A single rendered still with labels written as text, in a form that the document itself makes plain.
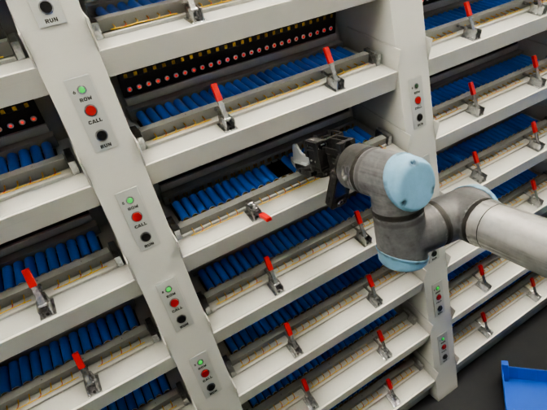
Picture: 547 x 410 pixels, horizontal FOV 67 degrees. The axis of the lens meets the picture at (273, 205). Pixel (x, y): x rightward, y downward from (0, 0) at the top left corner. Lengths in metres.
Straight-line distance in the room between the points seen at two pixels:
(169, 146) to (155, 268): 0.24
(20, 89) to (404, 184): 0.62
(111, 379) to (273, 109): 0.65
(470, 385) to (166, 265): 1.19
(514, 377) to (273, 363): 0.91
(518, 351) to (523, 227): 1.10
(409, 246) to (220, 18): 0.52
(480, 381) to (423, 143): 0.91
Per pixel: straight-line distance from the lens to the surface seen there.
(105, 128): 0.76
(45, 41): 0.75
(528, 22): 1.39
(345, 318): 1.17
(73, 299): 0.87
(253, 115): 0.86
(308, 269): 1.03
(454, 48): 1.17
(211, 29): 0.81
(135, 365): 0.97
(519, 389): 1.69
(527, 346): 1.83
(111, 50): 0.76
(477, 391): 1.67
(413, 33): 1.06
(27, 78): 0.76
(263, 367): 1.11
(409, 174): 0.69
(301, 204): 0.92
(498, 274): 1.63
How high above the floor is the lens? 1.28
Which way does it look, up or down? 24 degrees down
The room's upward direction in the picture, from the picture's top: 16 degrees counter-clockwise
